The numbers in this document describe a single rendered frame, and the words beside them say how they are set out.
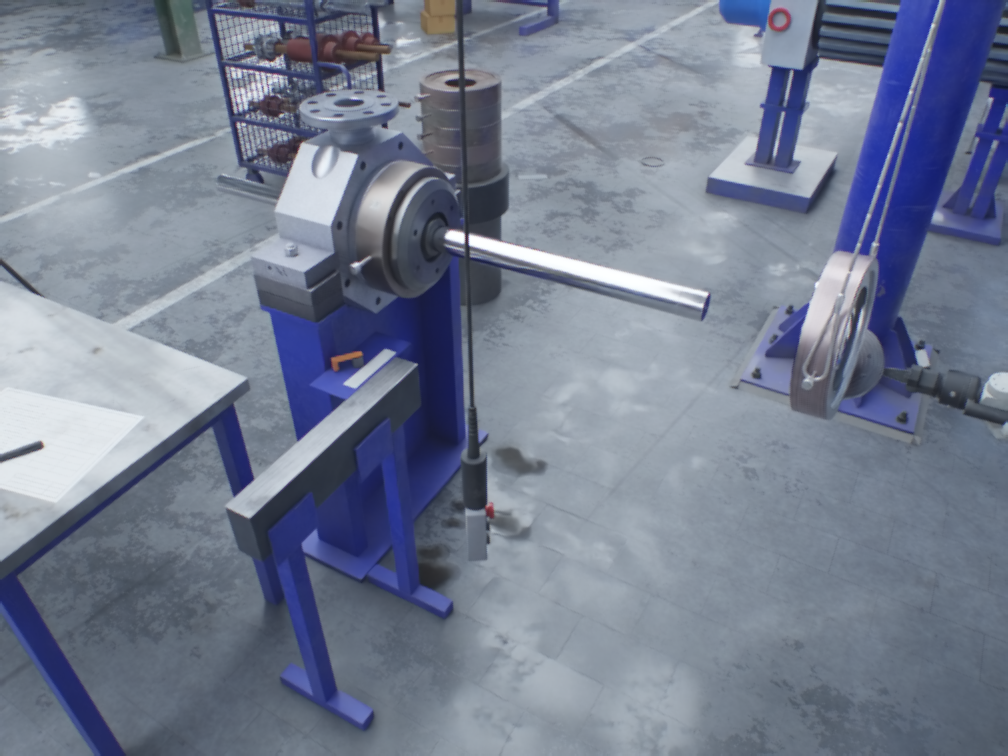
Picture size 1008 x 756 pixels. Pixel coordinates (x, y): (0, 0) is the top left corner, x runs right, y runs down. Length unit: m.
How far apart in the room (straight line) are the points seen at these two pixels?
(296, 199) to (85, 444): 0.79
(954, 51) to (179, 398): 2.64
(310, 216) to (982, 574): 2.43
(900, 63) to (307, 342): 2.22
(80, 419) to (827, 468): 2.54
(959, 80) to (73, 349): 2.92
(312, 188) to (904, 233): 2.22
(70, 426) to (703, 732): 1.83
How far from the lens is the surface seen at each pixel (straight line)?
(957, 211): 5.57
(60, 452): 2.00
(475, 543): 1.43
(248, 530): 1.71
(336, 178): 2.07
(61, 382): 2.24
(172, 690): 2.55
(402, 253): 2.04
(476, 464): 1.30
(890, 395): 3.64
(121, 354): 2.27
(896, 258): 3.35
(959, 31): 3.08
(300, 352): 2.17
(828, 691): 2.54
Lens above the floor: 2.03
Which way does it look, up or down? 37 degrees down
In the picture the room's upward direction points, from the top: straight up
